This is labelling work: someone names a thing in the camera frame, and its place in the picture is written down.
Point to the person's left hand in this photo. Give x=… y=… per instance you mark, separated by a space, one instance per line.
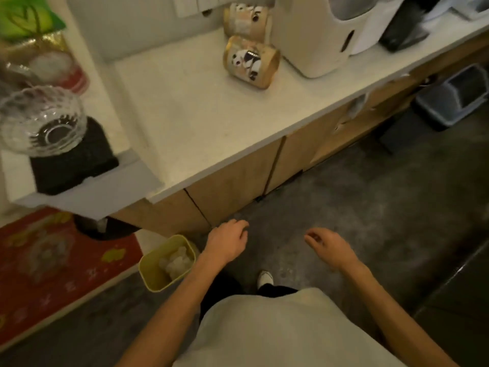
x=225 y=242

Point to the person's right hand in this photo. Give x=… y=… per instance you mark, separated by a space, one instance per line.
x=332 y=248

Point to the person's right fingers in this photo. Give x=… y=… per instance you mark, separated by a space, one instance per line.
x=315 y=236

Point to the person's left fingers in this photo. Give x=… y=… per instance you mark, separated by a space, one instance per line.
x=237 y=227

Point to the person's left forearm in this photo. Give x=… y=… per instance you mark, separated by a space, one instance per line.
x=174 y=313

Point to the person's right forearm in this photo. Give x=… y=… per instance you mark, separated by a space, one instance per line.
x=397 y=317

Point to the wooden counter cabinet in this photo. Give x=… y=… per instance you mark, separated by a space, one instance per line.
x=233 y=187

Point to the person's white shoe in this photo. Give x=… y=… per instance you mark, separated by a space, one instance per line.
x=265 y=278

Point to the person's black trousers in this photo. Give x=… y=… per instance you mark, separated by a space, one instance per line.
x=219 y=292

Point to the crumpled white tissue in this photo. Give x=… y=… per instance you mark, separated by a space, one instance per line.
x=176 y=262

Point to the yellow waste bin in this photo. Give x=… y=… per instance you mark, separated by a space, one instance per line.
x=151 y=273

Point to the person's white shirt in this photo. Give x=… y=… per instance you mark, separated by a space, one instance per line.
x=286 y=332

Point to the white shelf unit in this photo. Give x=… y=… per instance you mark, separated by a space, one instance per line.
x=99 y=193

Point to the gold panda tin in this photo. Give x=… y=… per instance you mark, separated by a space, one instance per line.
x=246 y=22
x=250 y=63

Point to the black square block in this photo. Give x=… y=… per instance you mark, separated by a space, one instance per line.
x=76 y=168

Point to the red printed box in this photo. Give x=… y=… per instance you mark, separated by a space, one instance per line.
x=57 y=275

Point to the grey plastic bin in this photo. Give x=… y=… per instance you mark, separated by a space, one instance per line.
x=447 y=99

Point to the large cream appliance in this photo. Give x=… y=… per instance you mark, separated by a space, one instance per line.
x=309 y=38

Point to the white appliance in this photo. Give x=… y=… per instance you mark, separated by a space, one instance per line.
x=376 y=28

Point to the clear glass bowl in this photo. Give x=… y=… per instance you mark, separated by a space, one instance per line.
x=42 y=122

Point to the black appliance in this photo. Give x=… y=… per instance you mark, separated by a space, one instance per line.
x=405 y=28

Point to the clear bag with red label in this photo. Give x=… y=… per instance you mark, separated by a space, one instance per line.
x=53 y=66

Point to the green packet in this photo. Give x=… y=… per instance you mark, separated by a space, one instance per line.
x=26 y=17

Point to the white wall socket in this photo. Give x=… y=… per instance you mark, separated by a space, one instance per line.
x=191 y=5

